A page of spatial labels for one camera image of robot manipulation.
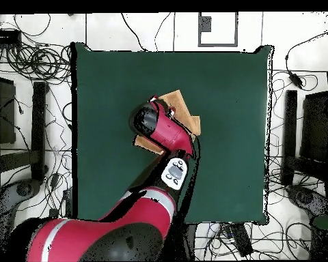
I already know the tan terry towel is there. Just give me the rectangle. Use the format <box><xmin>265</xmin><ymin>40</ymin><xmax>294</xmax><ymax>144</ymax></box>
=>
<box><xmin>133</xmin><ymin>89</ymin><xmax>202</xmax><ymax>156</ymax></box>

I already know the dark green table cloth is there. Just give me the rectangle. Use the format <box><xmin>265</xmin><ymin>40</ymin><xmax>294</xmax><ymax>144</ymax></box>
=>
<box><xmin>70</xmin><ymin>42</ymin><xmax>275</xmax><ymax>226</ymax></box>

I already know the black stand base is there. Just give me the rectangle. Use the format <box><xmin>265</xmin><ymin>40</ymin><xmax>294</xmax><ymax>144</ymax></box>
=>
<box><xmin>279</xmin><ymin>89</ymin><xmax>328</xmax><ymax>188</ymax></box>
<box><xmin>0</xmin><ymin>81</ymin><xmax>49</xmax><ymax>182</ymax></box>

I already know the black power strip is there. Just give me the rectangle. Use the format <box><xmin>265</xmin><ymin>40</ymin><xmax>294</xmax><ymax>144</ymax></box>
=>
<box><xmin>62</xmin><ymin>188</ymin><xmax>74</xmax><ymax>219</ymax></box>
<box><xmin>230</xmin><ymin>222</ymin><xmax>254</xmax><ymax>257</ymax></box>

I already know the black power adapter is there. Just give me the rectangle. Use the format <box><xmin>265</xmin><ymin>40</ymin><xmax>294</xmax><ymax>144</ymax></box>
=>
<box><xmin>287</xmin><ymin>71</ymin><xmax>303</xmax><ymax>89</ymax></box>

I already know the black computer case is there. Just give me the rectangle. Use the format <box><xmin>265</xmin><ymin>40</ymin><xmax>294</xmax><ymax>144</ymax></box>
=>
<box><xmin>299</xmin><ymin>91</ymin><xmax>328</xmax><ymax>164</ymax></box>
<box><xmin>0</xmin><ymin>74</ymin><xmax>16</xmax><ymax>145</ymax></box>

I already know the grey office chair base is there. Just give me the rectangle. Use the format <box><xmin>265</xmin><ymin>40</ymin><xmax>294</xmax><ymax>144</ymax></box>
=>
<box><xmin>285</xmin><ymin>184</ymin><xmax>328</xmax><ymax>219</ymax></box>
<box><xmin>0</xmin><ymin>178</ymin><xmax>42</xmax><ymax>246</ymax></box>

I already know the grey square frame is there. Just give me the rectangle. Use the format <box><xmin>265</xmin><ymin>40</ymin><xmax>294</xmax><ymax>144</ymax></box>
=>
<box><xmin>197</xmin><ymin>12</ymin><xmax>239</xmax><ymax>48</ymax></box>

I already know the coiled black cable bundle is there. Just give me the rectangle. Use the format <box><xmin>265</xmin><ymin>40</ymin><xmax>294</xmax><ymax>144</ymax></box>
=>
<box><xmin>5</xmin><ymin>43</ymin><xmax>72</xmax><ymax>83</ymax></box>

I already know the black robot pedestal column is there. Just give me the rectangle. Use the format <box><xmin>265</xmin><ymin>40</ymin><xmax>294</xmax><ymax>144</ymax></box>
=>
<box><xmin>180</xmin><ymin>222</ymin><xmax>199</xmax><ymax>262</ymax></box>

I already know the black network switch box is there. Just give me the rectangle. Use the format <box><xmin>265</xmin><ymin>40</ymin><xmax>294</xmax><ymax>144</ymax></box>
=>
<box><xmin>0</xmin><ymin>29</ymin><xmax>22</xmax><ymax>46</ymax></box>

